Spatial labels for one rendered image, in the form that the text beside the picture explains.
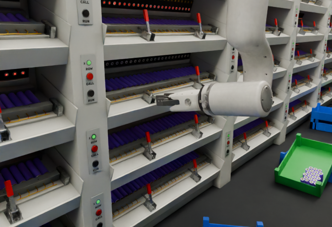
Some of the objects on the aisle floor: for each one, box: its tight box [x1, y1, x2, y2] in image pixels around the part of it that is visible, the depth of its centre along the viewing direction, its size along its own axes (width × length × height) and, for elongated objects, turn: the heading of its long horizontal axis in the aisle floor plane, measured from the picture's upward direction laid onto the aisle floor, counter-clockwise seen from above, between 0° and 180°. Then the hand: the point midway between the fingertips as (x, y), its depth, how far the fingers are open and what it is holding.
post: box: [188, 0, 238, 189], centre depth 122 cm, size 20×9×170 cm, turn 48°
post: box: [267, 0, 303, 145], centre depth 172 cm, size 20×9×170 cm, turn 48°
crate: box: [274, 133, 332, 197], centre depth 139 cm, size 30×20×8 cm
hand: (165, 99), depth 87 cm, fingers open, 3 cm apart
